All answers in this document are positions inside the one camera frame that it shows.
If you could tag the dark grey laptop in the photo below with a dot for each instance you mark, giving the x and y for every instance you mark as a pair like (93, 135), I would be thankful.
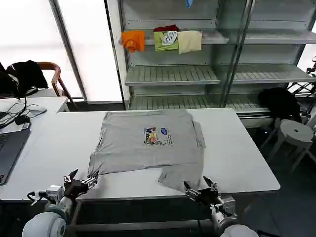
(11, 153)

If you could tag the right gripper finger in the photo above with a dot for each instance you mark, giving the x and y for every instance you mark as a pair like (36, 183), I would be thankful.
(192, 191)
(211, 185)

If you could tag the grey window frame post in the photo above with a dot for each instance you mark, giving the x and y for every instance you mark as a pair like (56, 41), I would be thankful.
(69, 49)

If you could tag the black folding frame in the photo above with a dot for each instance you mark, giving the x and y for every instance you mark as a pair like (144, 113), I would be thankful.
(306, 86)

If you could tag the black jacket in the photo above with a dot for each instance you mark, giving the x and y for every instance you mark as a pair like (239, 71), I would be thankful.
(22, 76)

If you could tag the white round stool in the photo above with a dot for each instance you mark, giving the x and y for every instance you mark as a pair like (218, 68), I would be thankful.
(295, 133)

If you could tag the black garment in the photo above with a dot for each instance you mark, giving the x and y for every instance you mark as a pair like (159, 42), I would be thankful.
(279, 101)

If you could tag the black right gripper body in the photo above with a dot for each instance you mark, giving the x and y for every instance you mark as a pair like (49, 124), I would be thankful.
(207, 195)

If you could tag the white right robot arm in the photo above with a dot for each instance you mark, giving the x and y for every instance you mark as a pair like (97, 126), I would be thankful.
(229, 222)

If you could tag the black computer mouse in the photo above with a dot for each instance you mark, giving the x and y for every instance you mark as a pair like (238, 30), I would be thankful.
(22, 120)

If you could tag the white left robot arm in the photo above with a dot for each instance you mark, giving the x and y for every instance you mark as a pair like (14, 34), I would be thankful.
(47, 223)

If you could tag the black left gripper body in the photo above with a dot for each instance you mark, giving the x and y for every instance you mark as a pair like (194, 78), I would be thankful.
(74, 188)

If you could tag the grey metal shelf with clothes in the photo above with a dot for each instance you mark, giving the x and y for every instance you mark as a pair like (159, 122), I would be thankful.
(197, 64)

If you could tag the grey printed t-shirt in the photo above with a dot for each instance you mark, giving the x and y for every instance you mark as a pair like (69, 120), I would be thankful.
(150, 145)

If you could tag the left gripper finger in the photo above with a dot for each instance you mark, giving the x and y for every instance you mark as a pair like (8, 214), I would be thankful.
(90, 182)
(69, 177)

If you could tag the dark metal table frame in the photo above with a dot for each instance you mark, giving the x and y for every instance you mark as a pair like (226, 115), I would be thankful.
(138, 221)

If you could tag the brown wooden chair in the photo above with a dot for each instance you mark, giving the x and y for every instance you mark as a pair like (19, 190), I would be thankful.
(58, 81)

